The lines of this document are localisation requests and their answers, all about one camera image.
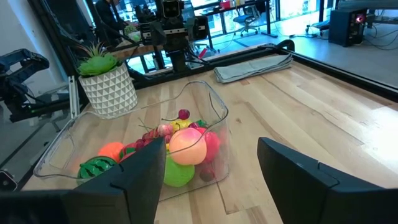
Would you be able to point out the green striped toy watermelon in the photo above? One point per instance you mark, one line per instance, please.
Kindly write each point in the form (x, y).
(93, 168)

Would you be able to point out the small red toy cherry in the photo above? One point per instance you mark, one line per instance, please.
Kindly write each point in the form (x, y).
(184, 114)
(150, 135)
(140, 144)

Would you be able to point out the orange toy orange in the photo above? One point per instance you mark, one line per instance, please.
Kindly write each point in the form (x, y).
(110, 151)

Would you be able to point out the folded grey cloth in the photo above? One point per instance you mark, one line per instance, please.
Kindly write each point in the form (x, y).
(248, 68)

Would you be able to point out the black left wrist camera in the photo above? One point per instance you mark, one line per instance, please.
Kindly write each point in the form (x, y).
(171, 8)

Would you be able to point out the black aluminium table frame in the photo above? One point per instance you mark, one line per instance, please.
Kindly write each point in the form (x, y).
(342, 77)

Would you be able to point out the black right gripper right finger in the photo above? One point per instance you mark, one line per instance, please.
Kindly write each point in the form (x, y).
(311, 199)

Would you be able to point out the black computer tower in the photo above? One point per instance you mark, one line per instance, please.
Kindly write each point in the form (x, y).
(345, 29)

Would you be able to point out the silver aluminium post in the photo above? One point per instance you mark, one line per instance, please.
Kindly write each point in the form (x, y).
(74, 99)

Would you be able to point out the blue office chair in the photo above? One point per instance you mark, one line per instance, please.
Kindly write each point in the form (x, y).
(245, 19)

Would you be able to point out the green toy pear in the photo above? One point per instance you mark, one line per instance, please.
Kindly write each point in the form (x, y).
(178, 174)

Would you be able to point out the strawberry with dark leaf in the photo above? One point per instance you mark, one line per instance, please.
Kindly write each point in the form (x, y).
(127, 149)

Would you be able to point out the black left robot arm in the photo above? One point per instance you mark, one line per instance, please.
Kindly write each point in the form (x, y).
(178, 59)

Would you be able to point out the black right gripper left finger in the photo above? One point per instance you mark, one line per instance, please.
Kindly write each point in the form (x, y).
(136, 193)

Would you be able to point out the blue and black robot arm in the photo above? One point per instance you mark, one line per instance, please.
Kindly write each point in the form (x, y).
(18, 62)

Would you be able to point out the red toy apple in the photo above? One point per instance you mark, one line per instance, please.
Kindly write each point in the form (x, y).
(213, 144)

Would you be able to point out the small black camera device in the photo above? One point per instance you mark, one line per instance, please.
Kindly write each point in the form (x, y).
(7, 182)

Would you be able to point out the pink orange toy peach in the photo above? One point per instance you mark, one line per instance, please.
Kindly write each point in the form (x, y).
(188, 146)

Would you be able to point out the black frame clamp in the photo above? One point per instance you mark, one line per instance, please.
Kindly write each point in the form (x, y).
(286, 43)

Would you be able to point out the clear plastic tupperware container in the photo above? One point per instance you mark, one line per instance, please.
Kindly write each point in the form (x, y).
(77, 137)

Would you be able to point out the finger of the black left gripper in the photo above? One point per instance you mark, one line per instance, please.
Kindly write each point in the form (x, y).
(157, 32)
(197, 28)

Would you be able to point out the person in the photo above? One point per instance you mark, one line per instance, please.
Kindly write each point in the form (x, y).
(107, 18)

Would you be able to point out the potted succulent in white pot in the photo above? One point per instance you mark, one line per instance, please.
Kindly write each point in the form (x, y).
(109, 93)

